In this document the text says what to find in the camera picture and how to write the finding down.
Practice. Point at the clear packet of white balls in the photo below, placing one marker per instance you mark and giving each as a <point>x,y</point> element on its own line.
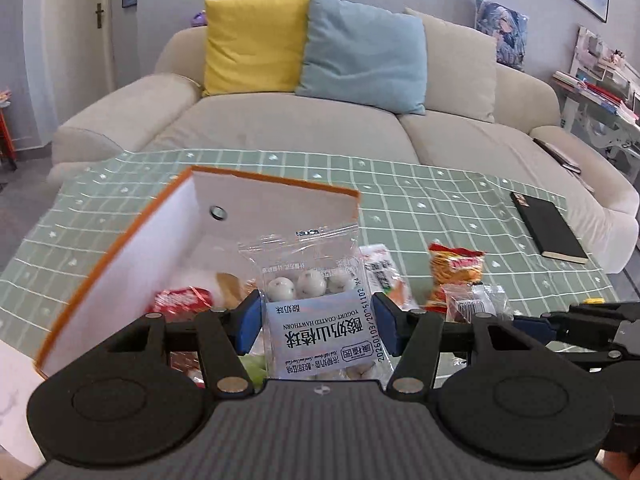
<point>315,320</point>

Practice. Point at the beige sofa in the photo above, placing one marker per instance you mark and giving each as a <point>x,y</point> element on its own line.
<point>300,125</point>

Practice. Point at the dark book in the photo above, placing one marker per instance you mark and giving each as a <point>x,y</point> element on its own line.
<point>557,155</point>

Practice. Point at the printed figure pillow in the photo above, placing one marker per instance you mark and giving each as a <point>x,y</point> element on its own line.
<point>502,30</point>

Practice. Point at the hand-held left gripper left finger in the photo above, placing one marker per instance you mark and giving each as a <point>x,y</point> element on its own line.
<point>250,320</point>

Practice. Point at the white snack packet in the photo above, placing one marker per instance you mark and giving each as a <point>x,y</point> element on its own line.
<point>385,270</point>

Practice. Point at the red stool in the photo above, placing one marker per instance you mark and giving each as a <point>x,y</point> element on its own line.
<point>6,130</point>

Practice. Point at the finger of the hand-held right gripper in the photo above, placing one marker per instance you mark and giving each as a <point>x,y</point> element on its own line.
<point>605,310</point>
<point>532,327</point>

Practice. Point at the orange cardboard box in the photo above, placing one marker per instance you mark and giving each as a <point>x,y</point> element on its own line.
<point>125,270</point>

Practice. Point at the light blue pillow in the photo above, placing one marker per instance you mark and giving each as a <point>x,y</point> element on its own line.
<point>360,55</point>

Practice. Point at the small clear dark red packet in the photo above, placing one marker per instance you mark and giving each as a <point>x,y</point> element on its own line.
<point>475,302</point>

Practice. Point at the small red snack packet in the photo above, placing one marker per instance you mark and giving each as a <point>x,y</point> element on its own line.
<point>436,301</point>

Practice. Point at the pile of books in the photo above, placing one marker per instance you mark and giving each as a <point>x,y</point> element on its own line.
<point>600,92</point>

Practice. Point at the black notebook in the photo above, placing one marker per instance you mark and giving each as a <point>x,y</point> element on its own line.
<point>547,225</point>

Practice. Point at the green checkered tablecloth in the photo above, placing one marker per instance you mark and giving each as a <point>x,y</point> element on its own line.
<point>425,200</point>

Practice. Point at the cluttered white shelf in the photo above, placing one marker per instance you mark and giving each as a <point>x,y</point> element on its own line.
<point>600,130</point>

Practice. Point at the yellow pillow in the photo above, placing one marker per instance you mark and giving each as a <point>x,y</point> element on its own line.
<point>250,45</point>

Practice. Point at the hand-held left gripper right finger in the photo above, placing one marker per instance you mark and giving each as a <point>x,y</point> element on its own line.
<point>385,320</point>

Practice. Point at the person's right forearm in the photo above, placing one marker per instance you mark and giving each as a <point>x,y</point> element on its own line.
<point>620,467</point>

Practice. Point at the grey door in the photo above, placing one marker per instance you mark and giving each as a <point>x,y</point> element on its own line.
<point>75,35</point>

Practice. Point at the red orange stick snack packet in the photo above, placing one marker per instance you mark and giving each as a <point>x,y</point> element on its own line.
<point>455,267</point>

